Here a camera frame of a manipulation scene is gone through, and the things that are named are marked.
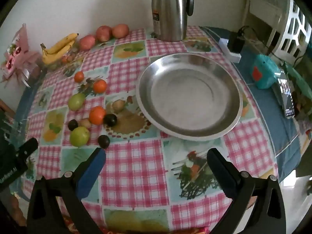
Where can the large orange tangerine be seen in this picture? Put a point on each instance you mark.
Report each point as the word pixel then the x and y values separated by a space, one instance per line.
pixel 97 115

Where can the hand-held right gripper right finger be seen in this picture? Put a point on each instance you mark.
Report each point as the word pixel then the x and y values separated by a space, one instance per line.
pixel 229 189

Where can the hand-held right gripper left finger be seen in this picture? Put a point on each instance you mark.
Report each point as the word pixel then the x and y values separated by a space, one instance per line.
pixel 92 168

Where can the small orange tangerine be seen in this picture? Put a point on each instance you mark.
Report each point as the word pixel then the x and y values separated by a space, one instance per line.
pixel 78 76

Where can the teal box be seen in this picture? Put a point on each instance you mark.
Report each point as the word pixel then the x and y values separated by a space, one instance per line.
pixel 265 73

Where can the oval green jujube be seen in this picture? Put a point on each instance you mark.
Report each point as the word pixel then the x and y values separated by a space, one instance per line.
pixel 76 101

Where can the dark purple plum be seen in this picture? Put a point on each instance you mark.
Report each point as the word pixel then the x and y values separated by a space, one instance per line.
pixel 72 124
pixel 103 141
pixel 110 120

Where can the round green jujube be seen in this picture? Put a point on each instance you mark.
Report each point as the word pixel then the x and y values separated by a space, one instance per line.
pixel 79 136

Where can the orange tangerine with twig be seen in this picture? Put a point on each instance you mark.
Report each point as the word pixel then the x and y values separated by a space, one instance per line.
pixel 100 86

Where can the pink paper flower bouquet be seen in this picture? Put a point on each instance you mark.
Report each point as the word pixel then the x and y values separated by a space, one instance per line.
pixel 17 53

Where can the black power adapter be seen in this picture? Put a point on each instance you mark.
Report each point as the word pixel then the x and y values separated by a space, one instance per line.
pixel 235 42

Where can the white power strip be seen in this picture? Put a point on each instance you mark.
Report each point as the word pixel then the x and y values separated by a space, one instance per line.
pixel 231 54

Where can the white lattice chair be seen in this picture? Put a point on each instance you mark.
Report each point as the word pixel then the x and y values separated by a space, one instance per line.
pixel 296 26

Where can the pink checkered printed tablecloth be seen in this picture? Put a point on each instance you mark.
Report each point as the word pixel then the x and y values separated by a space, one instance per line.
pixel 131 165

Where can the glass bowl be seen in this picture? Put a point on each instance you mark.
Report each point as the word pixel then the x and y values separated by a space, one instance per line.
pixel 70 57

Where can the clear plastic wrapper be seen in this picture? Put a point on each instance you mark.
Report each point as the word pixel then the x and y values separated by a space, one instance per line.
pixel 17 129

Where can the green plastic object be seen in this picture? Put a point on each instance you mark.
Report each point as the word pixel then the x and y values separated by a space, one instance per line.
pixel 296 78

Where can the red apple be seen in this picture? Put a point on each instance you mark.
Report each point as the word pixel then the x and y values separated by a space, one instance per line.
pixel 103 33
pixel 87 42
pixel 120 30

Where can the stainless steel thermos jug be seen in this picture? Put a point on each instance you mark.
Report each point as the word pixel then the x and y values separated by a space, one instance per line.
pixel 168 12

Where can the yellow banana bunch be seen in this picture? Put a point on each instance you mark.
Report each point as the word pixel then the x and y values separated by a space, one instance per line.
pixel 57 50

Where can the brown kiwi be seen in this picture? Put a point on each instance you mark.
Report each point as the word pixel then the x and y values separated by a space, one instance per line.
pixel 117 104
pixel 85 122

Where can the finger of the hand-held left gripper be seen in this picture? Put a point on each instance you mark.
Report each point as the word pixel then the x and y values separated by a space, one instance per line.
pixel 25 151

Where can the round stainless steel plate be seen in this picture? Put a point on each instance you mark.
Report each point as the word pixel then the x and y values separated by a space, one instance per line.
pixel 185 97

